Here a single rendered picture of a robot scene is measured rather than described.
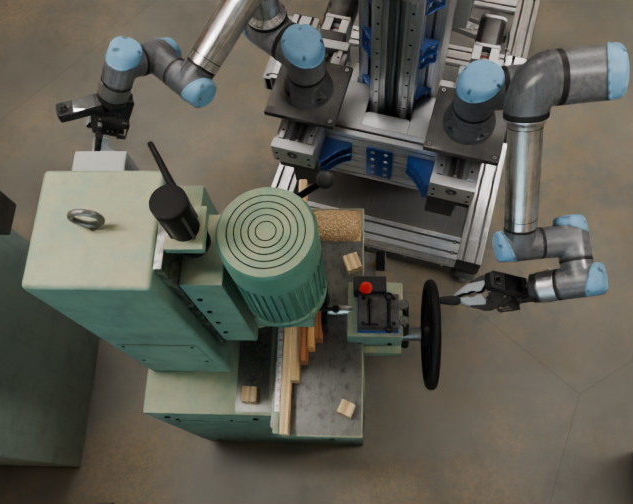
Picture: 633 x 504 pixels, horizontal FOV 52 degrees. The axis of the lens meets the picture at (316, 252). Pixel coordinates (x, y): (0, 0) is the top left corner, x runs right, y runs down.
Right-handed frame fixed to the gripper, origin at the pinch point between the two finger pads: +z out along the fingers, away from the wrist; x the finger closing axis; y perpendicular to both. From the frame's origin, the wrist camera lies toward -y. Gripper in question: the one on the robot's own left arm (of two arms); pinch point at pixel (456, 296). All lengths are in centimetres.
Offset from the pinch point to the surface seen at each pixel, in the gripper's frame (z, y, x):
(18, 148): 201, -15, 96
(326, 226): 26.7, -20.9, 17.5
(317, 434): 29.1, -18.6, -35.1
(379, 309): 11.6, -19.8, -6.8
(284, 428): 33, -27, -34
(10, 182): 201, -15, 78
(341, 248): 25.0, -16.1, 12.6
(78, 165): 36, -89, 6
